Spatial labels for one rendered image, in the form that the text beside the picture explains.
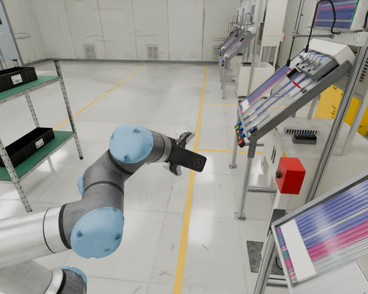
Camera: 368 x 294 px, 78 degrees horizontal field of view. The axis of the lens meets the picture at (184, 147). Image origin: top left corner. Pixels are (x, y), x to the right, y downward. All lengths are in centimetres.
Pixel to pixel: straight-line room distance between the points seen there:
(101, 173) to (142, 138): 11
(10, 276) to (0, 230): 30
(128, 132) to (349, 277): 69
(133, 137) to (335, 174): 171
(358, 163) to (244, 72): 327
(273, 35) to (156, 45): 514
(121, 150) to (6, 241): 22
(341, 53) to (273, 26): 325
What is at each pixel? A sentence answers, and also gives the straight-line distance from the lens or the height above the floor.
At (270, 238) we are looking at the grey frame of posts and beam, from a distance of 111.
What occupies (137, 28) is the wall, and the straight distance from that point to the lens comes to 917.
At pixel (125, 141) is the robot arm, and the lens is 44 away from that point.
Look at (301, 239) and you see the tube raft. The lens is 93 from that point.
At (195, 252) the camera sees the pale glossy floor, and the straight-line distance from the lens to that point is 177.
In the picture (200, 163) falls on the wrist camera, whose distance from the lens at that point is 60.
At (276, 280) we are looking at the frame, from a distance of 137.
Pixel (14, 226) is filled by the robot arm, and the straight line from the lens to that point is 45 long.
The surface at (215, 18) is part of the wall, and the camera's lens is 880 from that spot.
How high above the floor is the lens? 144
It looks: 29 degrees down
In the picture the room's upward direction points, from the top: straight up
